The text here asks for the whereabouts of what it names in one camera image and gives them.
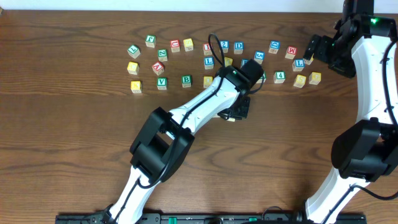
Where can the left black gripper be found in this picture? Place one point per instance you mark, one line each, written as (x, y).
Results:
(237, 110)

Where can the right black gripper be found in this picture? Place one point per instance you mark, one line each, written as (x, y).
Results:
(313, 47)

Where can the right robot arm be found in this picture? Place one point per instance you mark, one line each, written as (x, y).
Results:
(363, 48)

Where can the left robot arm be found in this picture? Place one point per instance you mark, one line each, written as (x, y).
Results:
(166, 137)

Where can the yellow K block far right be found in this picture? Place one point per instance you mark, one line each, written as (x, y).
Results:
(308, 61)

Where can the yellow k block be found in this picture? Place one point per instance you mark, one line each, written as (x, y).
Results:
(136, 86)
(308, 61)

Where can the blue L block right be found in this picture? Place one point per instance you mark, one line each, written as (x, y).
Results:
(298, 65)

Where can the blue l block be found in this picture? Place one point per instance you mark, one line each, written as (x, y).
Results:
(209, 63)
(298, 65)

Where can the red M block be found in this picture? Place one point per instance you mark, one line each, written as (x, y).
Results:
(291, 52)

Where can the yellow G block far right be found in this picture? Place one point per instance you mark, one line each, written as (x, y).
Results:
(315, 78)

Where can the green J block right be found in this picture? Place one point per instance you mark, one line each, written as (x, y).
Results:
(262, 79)

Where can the green j block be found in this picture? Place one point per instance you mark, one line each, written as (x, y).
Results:
(262, 79)
(150, 41)

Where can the yellow S block bottom right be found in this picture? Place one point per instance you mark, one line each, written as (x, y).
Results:
(299, 81)

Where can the yellow O block bottom row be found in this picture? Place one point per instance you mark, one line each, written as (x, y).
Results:
(207, 81)

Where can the yellow o block row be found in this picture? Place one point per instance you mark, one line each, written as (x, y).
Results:
(228, 61)
(207, 81)

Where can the blue D block right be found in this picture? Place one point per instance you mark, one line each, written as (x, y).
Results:
(274, 47)

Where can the blue d block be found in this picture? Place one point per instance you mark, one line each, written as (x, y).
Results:
(238, 47)
(274, 47)

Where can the blue P block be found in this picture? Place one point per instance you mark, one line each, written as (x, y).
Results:
(243, 62)

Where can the yellow O block middle row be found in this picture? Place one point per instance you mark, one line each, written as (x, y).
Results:
(228, 61)

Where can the green 4 block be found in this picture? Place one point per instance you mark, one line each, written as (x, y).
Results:
(279, 77)

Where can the blue 5 block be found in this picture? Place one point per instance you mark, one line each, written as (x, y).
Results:
(259, 57)

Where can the blue L block centre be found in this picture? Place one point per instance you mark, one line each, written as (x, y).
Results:
(209, 63)

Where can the green B block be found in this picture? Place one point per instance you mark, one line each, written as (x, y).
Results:
(186, 81)

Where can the blue D block centre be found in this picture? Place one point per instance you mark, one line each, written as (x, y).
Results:
(238, 47)

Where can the blue 2 block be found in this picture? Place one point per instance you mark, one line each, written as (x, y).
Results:
(224, 46)

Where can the red I block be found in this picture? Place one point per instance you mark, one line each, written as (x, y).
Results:
(207, 49)

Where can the green V block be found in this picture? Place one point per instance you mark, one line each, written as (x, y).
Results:
(162, 83)

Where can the yellow S block top row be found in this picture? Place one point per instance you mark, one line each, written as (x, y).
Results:
(188, 44)

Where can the red A block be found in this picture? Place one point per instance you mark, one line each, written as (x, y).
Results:
(158, 68)

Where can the red U block top row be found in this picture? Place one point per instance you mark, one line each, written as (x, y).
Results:
(175, 46)

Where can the green Z block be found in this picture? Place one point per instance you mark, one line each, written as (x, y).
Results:
(162, 55)

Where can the yellow K block left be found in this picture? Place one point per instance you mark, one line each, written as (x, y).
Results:
(136, 86)

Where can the green J block far left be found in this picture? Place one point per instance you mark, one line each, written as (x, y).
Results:
(150, 41)

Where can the yellow C block left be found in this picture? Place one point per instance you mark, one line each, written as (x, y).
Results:
(133, 68)

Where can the green L block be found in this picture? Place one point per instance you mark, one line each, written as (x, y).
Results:
(134, 51)

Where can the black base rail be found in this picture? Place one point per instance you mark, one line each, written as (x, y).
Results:
(155, 218)

